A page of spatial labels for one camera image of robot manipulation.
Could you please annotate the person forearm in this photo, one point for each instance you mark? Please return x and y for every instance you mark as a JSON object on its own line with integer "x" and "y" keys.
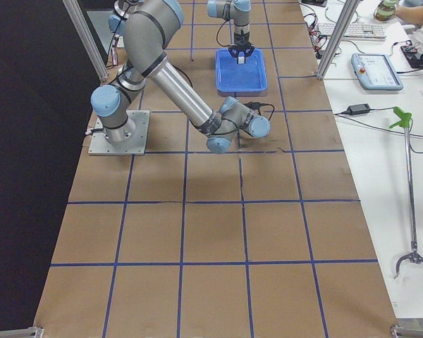
{"x": 411, "y": 15}

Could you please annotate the blue plastic tray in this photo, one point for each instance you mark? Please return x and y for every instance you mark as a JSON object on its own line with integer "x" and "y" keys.
{"x": 246, "y": 79}

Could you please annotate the white keyboard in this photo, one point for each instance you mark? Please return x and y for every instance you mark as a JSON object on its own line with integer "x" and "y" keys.
{"x": 356, "y": 31}

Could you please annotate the black power adapter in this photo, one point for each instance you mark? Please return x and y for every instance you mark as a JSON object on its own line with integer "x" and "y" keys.
{"x": 358, "y": 109}

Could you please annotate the teach pendant tablet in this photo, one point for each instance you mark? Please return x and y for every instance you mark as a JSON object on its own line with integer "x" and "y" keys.
{"x": 376, "y": 72}

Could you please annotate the brown jar green lid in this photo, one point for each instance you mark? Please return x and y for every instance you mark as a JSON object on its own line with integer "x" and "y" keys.
{"x": 385, "y": 10}

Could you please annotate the brown paper table cover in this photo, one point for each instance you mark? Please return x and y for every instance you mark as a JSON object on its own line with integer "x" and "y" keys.
{"x": 266, "y": 240}

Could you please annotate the aluminium frame post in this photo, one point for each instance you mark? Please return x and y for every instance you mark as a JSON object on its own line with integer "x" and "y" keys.
{"x": 341, "y": 26}
{"x": 89, "y": 37}

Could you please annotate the left aluminium frame post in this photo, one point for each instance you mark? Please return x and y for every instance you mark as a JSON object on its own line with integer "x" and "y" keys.
{"x": 89, "y": 37}

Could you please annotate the green handled reacher grabber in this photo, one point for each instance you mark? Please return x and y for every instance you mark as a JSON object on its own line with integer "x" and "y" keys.
{"x": 404, "y": 121}

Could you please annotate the black device with wires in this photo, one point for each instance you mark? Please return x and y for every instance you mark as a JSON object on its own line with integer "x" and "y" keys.
{"x": 414, "y": 58}

